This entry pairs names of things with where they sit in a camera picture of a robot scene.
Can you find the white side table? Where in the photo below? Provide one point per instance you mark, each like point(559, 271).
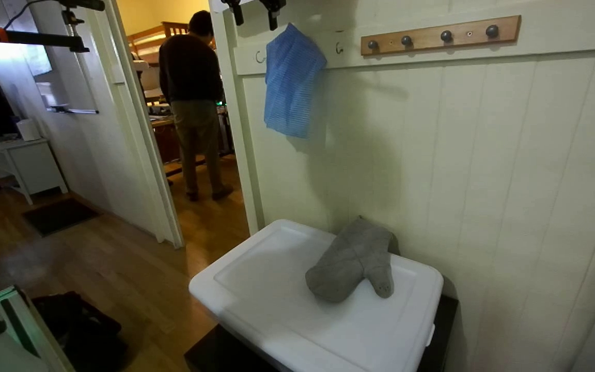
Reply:
point(24, 165)

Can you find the wooden shelf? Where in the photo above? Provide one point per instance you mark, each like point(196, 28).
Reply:
point(147, 38)

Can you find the person in dark shirt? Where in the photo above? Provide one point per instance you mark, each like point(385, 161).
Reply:
point(191, 90)

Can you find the wooden peg rack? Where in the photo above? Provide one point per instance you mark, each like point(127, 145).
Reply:
point(443, 35)

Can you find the grey oven mitt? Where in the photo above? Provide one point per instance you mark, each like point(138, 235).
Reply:
point(352, 264)

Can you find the black bag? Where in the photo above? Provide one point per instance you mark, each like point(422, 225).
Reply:
point(80, 331)

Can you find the grey wall shelf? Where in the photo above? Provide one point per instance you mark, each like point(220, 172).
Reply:
point(71, 107)

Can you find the blue rag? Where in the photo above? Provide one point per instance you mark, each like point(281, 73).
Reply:
point(289, 83)

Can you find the white plastic storage bin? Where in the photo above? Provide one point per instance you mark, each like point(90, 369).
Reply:
point(268, 290)

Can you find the dark floor mat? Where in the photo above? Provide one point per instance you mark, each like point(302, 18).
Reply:
point(56, 216)

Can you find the black boom with orange band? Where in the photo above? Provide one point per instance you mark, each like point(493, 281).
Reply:
point(35, 38)

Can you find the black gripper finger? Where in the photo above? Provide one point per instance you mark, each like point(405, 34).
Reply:
point(234, 8)
point(270, 11)

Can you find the metal wall hook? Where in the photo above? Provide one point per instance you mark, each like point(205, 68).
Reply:
point(339, 47)
point(258, 55)

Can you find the small white box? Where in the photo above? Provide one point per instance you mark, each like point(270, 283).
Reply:
point(27, 129)

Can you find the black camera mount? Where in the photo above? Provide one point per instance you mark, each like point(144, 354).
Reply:
point(80, 3)

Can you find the white door frame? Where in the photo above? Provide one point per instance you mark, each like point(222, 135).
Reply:
point(148, 157)

